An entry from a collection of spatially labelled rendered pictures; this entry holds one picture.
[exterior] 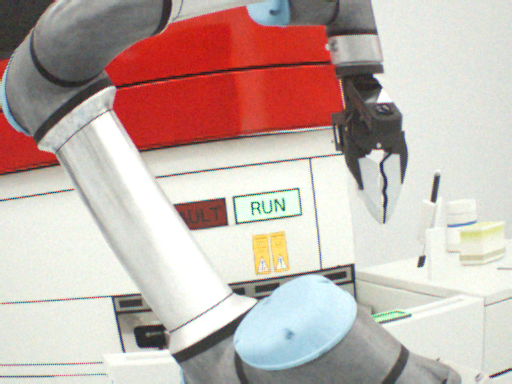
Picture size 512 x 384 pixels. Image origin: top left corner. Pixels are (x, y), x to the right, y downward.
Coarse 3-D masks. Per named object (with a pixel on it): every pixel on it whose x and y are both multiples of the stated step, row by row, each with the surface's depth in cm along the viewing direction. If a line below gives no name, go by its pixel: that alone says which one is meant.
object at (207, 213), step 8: (176, 208) 210; (184, 208) 211; (192, 208) 211; (200, 208) 211; (208, 208) 212; (216, 208) 212; (224, 208) 213; (184, 216) 211; (192, 216) 211; (200, 216) 212; (208, 216) 212; (216, 216) 212; (224, 216) 213; (192, 224) 211; (200, 224) 212; (208, 224) 212; (216, 224) 212
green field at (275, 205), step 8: (280, 192) 215; (288, 192) 215; (296, 192) 216; (240, 200) 213; (248, 200) 214; (256, 200) 214; (264, 200) 214; (272, 200) 215; (280, 200) 215; (288, 200) 215; (296, 200) 216; (240, 208) 213; (248, 208) 214; (256, 208) 214; (264, 208) 214; (272, 208) 215; (280, 208) 215; (288, 208) 215; (296, 208) 216; (240, 216) 213; (248, 216) 214; (256, 216) 214; (264, 216) 214; (272, 216) 215
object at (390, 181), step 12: (384, 156) 160; (396, 156) 158; (384, 168) 157; (396, 168) 158; (384, 180) 159; (396, 180) 158; (384, 192) 158; (396, 192) 158; (384, 204) 159; (396, 204) 159; (384, 216) 158
